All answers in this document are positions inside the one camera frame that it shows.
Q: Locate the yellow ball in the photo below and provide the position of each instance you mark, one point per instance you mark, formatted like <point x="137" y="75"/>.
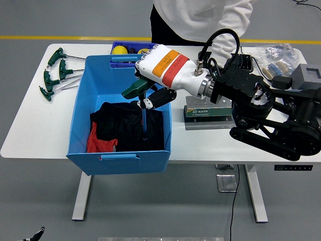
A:
<point x="119" y="50"/>

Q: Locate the large metal floor plate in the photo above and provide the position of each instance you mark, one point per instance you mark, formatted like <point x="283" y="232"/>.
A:
<point x="225" y="183"/>

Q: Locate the white table leg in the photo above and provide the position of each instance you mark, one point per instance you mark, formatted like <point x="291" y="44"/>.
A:
<point x="81" y="198"/>
<point x="257" y="195"/>

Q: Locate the orange cloth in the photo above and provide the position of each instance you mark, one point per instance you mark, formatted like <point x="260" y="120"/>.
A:
<point x="96" y="145"/>

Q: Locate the black cloth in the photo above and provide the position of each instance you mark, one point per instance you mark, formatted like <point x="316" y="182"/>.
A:
<point x="125" y="130"/>

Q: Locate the beige resistor tape strips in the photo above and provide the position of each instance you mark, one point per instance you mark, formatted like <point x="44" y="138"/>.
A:
<point x="274" y="69"/>

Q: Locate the small metal floor plate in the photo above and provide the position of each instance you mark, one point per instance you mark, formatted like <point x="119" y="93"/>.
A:
<point x="223" y="166"/>

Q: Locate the black power adapter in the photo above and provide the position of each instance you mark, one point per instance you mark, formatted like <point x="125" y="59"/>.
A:
<point x="282" y="81"/>

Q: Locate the black table control panel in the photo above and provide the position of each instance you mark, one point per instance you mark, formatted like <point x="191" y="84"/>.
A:
<point x="293" y="167"/>

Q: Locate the large blue plastic box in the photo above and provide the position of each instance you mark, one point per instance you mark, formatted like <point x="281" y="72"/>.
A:
<point x="105" y="80"/>

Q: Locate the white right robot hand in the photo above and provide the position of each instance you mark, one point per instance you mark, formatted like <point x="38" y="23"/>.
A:
<point x="170" y="67"/>

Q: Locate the yellow tape measure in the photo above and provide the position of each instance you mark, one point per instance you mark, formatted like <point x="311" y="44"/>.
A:
<point x="141" y="51"/>

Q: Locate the small dark blue bin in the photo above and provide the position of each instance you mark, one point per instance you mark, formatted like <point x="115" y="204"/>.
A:
<point x="133" y="45"/>

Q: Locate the dark brown round item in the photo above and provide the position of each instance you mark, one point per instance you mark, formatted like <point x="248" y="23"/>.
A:
<point x="132" y="51"/>

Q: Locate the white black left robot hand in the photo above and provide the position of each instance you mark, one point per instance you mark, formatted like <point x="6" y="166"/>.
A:
<point x="38" y="233"/>

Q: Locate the grey square box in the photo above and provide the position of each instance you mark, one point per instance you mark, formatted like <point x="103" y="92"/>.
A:
<point x="299" y="75"/>

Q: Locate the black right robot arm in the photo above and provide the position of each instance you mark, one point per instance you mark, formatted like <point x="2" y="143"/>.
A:
<point x="250" y="82"/>

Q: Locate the clear plastic parts bag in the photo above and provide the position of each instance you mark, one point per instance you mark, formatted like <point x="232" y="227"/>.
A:
<point x="276" y="51"/>

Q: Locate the person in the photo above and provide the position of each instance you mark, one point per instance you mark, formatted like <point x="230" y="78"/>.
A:
<point x="195" y="15"/>

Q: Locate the person's left forearm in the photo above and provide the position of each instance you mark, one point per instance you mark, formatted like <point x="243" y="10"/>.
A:
<point x="224" y="44"/>

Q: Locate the green metal hex key stand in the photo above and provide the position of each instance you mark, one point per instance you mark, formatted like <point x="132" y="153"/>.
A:
<point x="200" y="111"/>

